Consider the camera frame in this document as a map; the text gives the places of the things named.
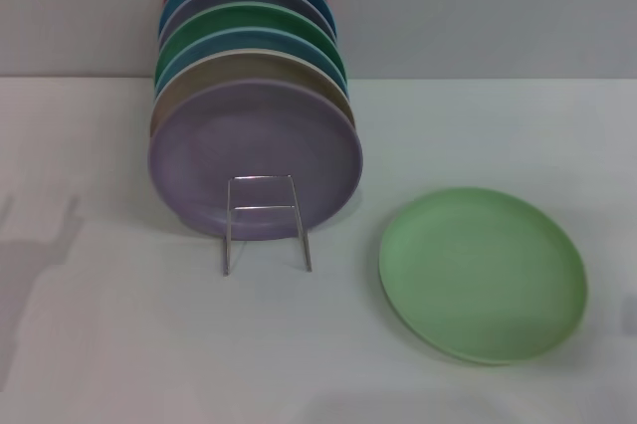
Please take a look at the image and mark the light green plate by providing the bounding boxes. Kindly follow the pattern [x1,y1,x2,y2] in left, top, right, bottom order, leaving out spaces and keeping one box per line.
[377,186,588,364]

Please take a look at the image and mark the lavender plate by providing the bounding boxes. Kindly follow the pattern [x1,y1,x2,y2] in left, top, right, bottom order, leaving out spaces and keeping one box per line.
[146,78,364,241]

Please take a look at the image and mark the tan beige plate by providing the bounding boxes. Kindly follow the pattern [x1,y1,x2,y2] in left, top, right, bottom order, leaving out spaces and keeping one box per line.
[149,49,357,139]

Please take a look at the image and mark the dark green plate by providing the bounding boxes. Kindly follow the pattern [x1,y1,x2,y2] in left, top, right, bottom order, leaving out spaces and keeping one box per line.
[153,1,345,86]

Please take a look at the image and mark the metal wire plate rack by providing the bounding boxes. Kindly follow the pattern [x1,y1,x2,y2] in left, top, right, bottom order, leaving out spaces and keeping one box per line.
[222,173,314,277]

